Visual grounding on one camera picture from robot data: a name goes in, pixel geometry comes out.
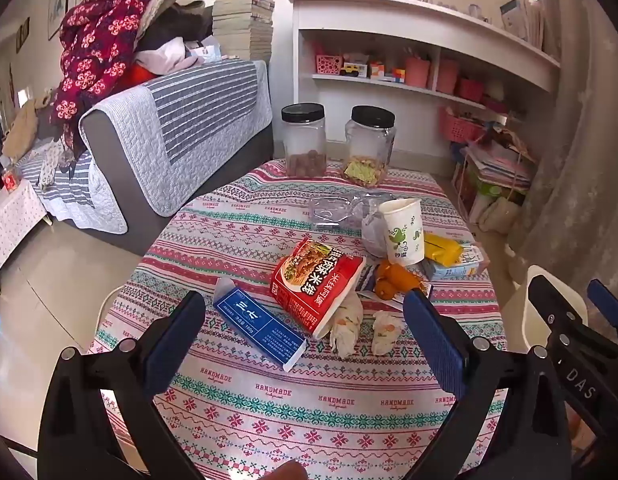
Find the row of upright books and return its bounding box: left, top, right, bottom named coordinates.
left=499, top=0, right=546, bottom=52

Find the large pink basket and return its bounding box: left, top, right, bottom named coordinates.
left=440, top=106, right=486, bottom=143

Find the white dotted side table cloth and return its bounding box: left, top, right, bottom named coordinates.
left=0, top=180, right=46, bottom=276

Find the grey striped quilted sofa cover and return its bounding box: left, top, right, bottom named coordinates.
left=79, top=59, right=272, bottom=218
left=14, top=150, right=130, bottom=236

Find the beige cloth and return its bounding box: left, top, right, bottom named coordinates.
left=4, top=100, right=40, bottom=158

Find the light blue drink carton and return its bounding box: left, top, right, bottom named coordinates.
left=421, top=242, right=490, bottom=281

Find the framed wall picture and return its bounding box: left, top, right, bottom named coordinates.
left=48, top=0, right=73, bottom=41

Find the yellow snack packet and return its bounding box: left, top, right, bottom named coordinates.
left=423, top=232, right=464, bottom=267

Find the stack of papers and folders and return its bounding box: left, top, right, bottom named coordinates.
left=461, top=127, right=537, bottom=196

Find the white waste bin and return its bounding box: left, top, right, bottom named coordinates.
left=520, top=264, right=590, bottom=356

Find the blue cardboard box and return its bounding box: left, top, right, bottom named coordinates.
left=211, top=277, right=308, bottom=373

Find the red instant noodle cup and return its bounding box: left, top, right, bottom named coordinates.
left=270, top=238, right=366, bottom=339

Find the white paper cup green print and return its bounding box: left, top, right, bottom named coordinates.
left=378, top=197, right=425, bottom=267

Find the stack of books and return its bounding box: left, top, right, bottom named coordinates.
left=210, top=0, right=276, bottom=63

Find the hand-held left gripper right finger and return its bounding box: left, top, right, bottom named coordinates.
left=401, top=289, right=572, bottom=480

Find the white cloth bag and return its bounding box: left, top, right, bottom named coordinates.
left=478, top=195, right=520, bottom=234

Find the dark grey sofa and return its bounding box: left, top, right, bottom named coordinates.
left=0, top=60, right=276, bottom=258

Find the clear jar with brown nuts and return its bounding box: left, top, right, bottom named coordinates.
left=280, top=103, right=327, bottom=178

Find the white lace curtain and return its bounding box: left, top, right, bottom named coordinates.
left=504, top=0, right=618, bottom=301

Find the orange peel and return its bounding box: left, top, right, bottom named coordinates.
left=374, top=259, right=425, bottom=302

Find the person's left hand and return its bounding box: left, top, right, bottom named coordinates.
left=261, top=459, right=310, bottom=480

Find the white shelf unit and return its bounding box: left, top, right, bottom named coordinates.
left=284, top=0, right=562, bottom=171

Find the small pink perforated basket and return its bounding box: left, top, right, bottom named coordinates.
left=315, top=52, right=344, bottom=75

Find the white plastic bag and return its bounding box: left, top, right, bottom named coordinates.
left=360, top=199, right=390, bottom=258

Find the pink bucket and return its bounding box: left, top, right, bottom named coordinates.
left=435, top=59, right=460, bottom=94

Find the red floral blanket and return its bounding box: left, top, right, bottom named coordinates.
left=49, top=0, right=190, bottom=158

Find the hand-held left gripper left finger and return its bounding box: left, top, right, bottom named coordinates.
left=36, top=290, right=207, bottom=480

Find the clear jar with crackers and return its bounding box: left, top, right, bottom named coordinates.
left=344, top=105, right=397, bottom=188

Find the pile of clothes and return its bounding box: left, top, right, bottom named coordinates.
left=134, top=0, right=220, bottom=78

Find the green and white box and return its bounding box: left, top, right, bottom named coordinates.
left=466, top=167, right=530, bottom=201

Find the pink pen cup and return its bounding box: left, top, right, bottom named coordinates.
left=404, top=56, right=432, bottom=88

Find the dark pink basket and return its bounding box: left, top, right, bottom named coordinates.
left=458, top=78, right=484, bottom=102

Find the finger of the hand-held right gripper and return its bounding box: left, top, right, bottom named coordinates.
left=528, top=274, right=590, bottom=335
left=587, top=279, right=618, bottom=333

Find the white tissue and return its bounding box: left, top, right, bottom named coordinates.
left=370, top=310, right=404, bottom=357
left=330, top=292, right=365, bottom=359

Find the crushed clear plastic bottle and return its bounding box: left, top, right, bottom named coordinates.
left=308, top=191, right=396, bottom=233

